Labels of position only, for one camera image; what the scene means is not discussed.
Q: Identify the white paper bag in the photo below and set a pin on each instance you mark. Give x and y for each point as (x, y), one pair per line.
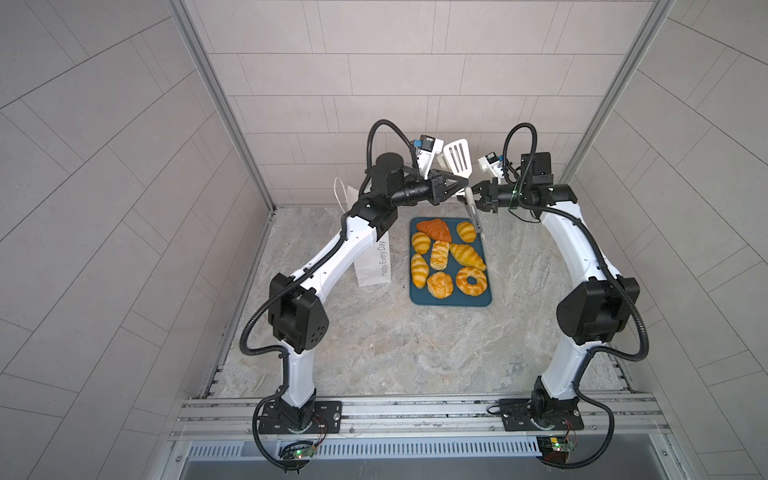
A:
(373, 266)

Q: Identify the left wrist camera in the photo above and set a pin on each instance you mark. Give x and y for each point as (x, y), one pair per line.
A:
(426, 149)

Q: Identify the right circuit board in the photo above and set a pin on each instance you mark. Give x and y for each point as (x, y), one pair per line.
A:
(555, 449)

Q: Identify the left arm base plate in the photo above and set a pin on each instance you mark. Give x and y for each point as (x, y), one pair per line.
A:
(314, 418)

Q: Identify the round scored bun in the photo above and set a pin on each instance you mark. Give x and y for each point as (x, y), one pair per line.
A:
(440, 285)

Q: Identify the aluminium rail frame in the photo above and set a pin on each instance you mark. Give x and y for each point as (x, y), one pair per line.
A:
(445, 427)

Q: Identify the blue rectangular tray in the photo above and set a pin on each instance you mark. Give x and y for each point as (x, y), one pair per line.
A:
(457, 298)

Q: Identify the left circuit board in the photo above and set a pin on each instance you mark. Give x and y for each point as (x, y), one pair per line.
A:
(298, 451)

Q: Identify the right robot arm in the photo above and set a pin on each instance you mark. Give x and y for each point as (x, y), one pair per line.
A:
(599, 315)

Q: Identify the braided pastry bread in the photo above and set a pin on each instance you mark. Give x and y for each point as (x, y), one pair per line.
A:
(439, 255)

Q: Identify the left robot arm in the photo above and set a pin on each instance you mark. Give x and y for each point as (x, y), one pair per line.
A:
(293, 321)

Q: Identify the small striped bun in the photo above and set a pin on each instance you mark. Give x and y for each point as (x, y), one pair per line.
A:
(421, 242)
(466, 232)

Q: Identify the ring shaped donut bread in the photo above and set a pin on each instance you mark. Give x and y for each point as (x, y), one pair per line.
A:
(471, 281)

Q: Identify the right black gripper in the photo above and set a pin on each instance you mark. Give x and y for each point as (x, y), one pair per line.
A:
(494, 195)

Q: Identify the striped bun lower left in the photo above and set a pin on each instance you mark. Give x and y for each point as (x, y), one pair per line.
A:
(419, 270)

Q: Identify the long striped croissant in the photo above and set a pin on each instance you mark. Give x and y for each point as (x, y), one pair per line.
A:
(466, 256)

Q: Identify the circuit board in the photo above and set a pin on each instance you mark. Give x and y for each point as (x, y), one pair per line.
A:
(298, 451)
(555, 449)

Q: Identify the reddish brown croissant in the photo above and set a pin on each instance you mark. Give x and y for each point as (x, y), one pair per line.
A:
(437, 229)

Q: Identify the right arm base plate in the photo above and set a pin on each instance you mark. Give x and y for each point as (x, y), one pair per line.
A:
(519, 415)

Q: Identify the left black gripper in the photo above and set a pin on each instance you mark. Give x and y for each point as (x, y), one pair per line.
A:
(429, 191)

